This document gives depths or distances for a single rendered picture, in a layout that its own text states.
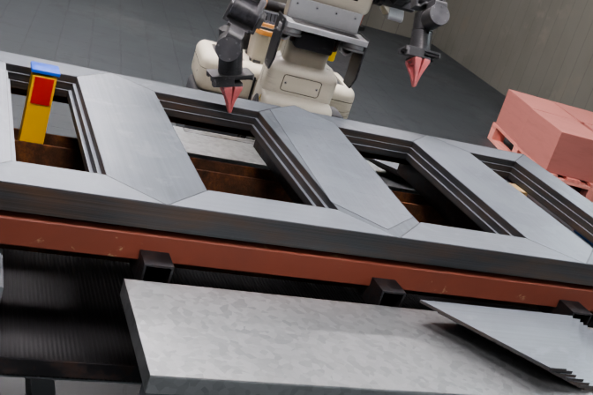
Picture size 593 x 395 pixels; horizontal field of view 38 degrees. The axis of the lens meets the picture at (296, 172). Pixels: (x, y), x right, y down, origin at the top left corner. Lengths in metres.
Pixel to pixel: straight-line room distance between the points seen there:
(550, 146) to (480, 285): 4.16
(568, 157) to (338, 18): 3.51
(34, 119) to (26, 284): 0.39
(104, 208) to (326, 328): 0.41
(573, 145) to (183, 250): 4.58
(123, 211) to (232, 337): 0.28
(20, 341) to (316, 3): 1.39
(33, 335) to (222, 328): 0.40
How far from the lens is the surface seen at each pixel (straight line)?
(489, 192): 2.12
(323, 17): 2.57
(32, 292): 1.75
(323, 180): 1.79
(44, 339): 1.62
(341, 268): 1.61
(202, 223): 1.48
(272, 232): 1.52
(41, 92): 1.95
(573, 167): 5.93
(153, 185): 1.51
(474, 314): 1.62
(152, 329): 1.32
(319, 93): 2.66
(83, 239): 1.46
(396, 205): 1.79
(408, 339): 1.53
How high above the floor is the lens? 1.42
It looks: 18 degrees down
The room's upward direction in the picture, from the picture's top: 17 degrees clockwise
